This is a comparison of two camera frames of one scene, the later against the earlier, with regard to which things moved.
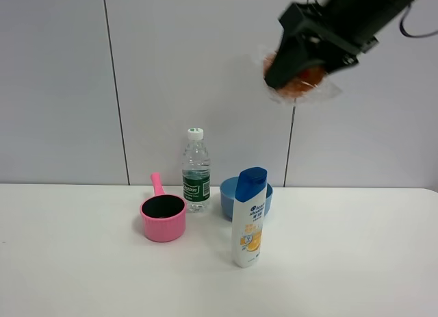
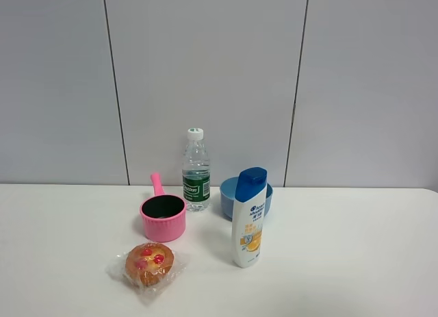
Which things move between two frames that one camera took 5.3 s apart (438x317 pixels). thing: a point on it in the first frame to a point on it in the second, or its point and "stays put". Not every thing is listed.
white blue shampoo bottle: [249, 218] stays put
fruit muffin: [299, 86] to [148, 268]
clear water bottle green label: [196, 173] stays put
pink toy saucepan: [163, 214] stays put
